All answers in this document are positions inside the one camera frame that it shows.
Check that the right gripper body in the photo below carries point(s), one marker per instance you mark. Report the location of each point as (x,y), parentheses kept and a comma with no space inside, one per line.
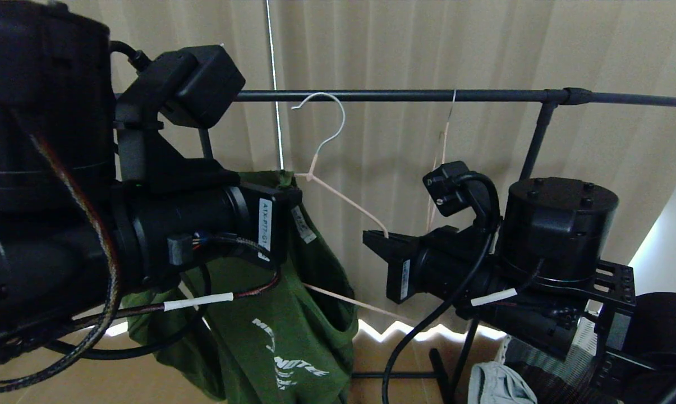
(444,269)

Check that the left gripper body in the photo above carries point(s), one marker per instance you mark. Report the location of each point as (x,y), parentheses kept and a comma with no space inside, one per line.
(192,224)

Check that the pink clothes hanger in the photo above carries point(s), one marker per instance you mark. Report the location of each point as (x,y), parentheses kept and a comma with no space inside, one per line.
(311,177)
(443,140)

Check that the pale grey shorts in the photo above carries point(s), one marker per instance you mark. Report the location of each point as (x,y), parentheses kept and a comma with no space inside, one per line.
(497,387)

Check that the green printed shirt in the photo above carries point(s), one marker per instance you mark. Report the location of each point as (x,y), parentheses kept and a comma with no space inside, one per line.
(293,348)

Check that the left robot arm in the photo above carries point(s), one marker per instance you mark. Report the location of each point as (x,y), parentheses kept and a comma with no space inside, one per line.
(35,112)

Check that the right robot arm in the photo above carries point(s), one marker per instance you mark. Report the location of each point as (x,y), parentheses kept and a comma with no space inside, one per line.
(562,224)

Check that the white laundry basket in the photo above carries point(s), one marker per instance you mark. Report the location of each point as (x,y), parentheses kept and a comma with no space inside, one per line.
(545,376)

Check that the black clothes rack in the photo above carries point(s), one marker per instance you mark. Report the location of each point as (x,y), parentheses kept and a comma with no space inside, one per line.
(399,96)

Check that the beige curtain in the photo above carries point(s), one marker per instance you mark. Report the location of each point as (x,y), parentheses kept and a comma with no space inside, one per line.
(399,45)

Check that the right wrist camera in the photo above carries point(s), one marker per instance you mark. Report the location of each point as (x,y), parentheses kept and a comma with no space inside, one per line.
(444,188)

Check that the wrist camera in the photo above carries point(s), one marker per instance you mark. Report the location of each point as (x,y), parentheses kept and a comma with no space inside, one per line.
(203,84)
(444,188)

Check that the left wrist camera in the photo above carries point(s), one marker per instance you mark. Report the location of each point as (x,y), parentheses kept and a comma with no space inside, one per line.
(203,84)

